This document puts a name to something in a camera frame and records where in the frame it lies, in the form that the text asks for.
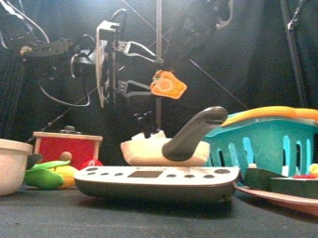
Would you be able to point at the green yellow plush corn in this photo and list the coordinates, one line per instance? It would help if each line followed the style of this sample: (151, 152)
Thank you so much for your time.
(42, 178)

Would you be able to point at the orange yellow toy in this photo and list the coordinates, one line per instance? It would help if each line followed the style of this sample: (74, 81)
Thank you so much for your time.
(272, 112)

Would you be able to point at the dark green box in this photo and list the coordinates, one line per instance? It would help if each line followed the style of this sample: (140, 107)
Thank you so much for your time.
(290, 186)

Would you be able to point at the pink tray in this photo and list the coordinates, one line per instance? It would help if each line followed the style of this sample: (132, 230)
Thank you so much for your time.
(286, 201)

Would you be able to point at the metal frame pole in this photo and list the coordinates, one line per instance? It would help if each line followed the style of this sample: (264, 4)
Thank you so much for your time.
(159, 31)

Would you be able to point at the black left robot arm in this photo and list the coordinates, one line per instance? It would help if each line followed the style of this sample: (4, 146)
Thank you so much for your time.
(42, 49)

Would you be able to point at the small yellow ball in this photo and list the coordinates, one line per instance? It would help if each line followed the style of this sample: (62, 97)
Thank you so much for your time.
(314, 169)

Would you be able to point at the dark frame post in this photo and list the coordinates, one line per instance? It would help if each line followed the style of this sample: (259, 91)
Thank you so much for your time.
(294, 62)

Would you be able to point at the orange toy squash half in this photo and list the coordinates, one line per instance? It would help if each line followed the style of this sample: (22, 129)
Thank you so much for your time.
(167, 85)

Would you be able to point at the flat red toy piece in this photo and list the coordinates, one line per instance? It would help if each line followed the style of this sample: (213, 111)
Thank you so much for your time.
(304, 176)

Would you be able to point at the teal plastic basket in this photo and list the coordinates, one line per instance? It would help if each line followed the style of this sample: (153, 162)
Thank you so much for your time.
(264, 139)

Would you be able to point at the small red toy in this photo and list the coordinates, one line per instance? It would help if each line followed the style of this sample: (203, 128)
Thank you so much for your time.
(90, 163)

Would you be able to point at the red wooden box with knob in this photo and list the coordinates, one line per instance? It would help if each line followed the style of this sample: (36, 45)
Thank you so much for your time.
(68, 145)

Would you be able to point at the white toy console with buttons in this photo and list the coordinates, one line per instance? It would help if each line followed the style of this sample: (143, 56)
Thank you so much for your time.
(156, 182)

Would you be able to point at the white bowl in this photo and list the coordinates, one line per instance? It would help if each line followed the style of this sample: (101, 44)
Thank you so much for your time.
(12, 167)

